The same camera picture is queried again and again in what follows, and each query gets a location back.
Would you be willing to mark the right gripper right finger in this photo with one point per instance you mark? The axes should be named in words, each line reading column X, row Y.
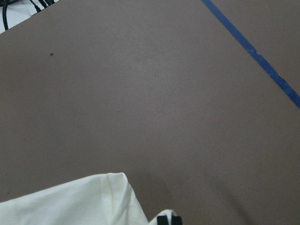
column 176, row 220

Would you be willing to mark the cream long-sleeve cat shirt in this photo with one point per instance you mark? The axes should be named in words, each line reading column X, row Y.
column 101, row 199

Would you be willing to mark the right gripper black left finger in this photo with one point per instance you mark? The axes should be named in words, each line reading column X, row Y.
column 162, row 220

